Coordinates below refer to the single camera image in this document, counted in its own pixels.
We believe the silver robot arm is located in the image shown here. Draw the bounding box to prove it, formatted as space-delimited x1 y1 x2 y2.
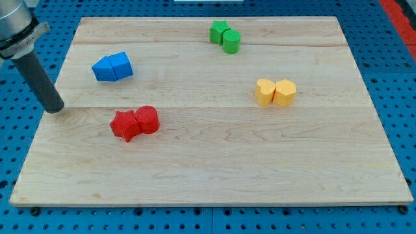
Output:
1 0 50 60

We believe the wooden board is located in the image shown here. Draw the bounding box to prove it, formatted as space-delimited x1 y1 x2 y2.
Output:
10 16 413 207

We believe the red cylinder block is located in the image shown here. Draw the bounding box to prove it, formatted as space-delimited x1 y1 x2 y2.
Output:
135 105 160 134

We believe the yellow heart block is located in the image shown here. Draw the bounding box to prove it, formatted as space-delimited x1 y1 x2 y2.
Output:
255 79 276 107

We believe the green cylinder block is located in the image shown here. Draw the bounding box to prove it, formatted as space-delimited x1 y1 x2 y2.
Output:
222 29 241 54

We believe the yellow hexagon block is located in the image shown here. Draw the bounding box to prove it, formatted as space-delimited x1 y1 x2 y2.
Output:
273 79 296 107

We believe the red star block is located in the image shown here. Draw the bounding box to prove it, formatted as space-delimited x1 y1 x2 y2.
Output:
110 110 142 142

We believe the green star block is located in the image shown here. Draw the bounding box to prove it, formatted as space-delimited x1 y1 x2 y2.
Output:
209 20 231 45

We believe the blue cube block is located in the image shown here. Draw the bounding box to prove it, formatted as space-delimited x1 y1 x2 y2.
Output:
109 52 133 80

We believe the blue triangular block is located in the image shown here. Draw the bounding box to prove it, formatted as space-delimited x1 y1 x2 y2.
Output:
92 57 116 82

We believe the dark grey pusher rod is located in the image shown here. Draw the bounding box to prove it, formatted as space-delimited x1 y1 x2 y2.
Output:
12 51 64 114

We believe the red tape strip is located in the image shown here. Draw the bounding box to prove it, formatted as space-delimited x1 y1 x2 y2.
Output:
379 0 415 59

